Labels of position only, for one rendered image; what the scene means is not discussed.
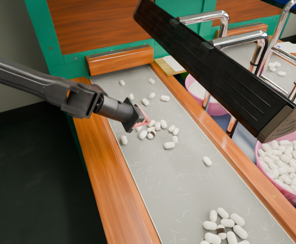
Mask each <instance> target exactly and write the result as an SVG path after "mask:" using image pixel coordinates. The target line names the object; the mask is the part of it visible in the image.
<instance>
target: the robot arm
mask: <svg viewBox="0 0 296 244"><path fill-rule="evenodd" d="M0 83H1V84H4V85H6V86H9V87H12V88H15V89H18V90H21V91H24V92H27V93H30V94H33V95H35V96H38V97H40V98H42V99H44V100H46V101H47V102H49V103H50V104H52V105H55V106H58V107H60V108H61V110H63V111H66V112H67V114H68V115H69V116H71V117H74V118H78V119H83V118H87V119H90V117H91V114H92V112H93V113H95V114H98V115H101V116H104V117H107V118H110V119H113V120H116V121H118V122H121V123H122V125H123V127H124V129H125V131H126V132H127V133H131V132H132V131H133V129H134V128H137V127H139V126H143V125H149V124H150V123H151V120H150V119H149V118H148V117H147V115H146V114H145V113H144V111H143V110H142V109H141V107H140V106H139V105H137V104H135V105H133V103H132V102H131V99H130V98H129V97H126V99H125V100H124V102H121V101H119V100H116V99H114V98H111V97H109V96H108V95H107V93H106V92H105V91H104V90H103V89H102V88H101V87H100V86H99V85H97V84H90V85H88V84H85V83H82V82H76V81H73V80H68V79H65V78H63V77H60V76H52V75H48V74H44V73H41V72H38V71H35V70H33V69H30V68H28V67H25V66H23V65H20V64H18V63H15V62H13V61H10V60H7V59H5V58H2V57H0ZM68 90H70V93H69V95H68V98H66V95H67V92H68ZM144 119H145V120H146V121H144Z"/></svg>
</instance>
